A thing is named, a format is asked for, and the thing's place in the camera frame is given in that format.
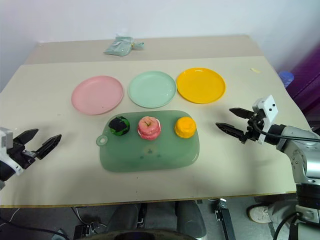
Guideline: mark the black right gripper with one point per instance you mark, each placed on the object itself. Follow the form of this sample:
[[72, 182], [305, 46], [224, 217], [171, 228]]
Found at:
[[253, 131]]

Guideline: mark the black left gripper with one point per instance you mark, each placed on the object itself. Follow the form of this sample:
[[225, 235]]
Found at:
[[21, 155]]

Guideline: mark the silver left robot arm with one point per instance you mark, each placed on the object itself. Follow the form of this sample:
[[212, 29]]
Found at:
[[4, 171]]

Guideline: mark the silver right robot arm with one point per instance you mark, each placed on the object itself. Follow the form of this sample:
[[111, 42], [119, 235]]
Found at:
[[303, 155]]

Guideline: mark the yellow round plate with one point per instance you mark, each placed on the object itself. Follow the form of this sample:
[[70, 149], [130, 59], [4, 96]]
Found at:
[[200, 85]]

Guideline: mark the orange toy fruit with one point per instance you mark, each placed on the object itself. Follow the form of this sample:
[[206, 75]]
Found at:
[[184, 127]]

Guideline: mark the pink round plate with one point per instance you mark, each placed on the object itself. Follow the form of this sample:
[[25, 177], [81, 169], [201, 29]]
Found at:
[[97, 95]]

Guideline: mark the black and green toy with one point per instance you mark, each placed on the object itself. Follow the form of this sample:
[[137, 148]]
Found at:
[[119, 126]]

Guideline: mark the mint green round plate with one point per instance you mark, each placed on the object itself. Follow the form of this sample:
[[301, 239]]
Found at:
[[152, 89]]

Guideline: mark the small yellow paper scrap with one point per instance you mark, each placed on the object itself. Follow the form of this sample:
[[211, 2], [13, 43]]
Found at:
[[255, 70]]

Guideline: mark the blue ribbed bottle cap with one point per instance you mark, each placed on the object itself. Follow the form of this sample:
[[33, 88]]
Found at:
[[286, 77]]

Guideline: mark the translucent green cutting board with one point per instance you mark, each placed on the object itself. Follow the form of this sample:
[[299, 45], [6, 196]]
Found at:
[[160, 155]]

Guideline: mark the purple fabric object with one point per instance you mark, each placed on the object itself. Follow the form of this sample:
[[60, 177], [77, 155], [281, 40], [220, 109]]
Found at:
[[306, 75]]

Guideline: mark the pink toy apple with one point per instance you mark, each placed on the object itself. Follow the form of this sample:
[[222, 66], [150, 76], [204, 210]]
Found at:
[[149, 128]]

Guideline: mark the white sneaker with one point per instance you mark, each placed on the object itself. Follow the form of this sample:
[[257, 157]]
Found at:
[[260, 213]]

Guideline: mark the black metal table leg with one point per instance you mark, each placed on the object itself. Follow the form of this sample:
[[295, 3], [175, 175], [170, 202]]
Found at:
[[223, 217]]

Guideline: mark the grey trouser leg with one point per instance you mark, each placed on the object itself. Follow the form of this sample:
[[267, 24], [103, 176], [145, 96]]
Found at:
[[283, 206]]

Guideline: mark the black floor device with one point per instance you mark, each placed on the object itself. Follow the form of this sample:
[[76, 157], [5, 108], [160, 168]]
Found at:
[[87, 229]]

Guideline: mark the dark rounded shape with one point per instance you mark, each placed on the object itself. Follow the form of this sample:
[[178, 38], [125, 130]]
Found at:
[[123, 220], [190, 218]]

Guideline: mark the teal plastic bag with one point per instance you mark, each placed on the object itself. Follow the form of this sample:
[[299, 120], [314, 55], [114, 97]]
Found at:
[[120, 47]]

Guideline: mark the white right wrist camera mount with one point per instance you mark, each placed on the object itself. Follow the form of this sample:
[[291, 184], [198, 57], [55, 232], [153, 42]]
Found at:
[[268, 107]]

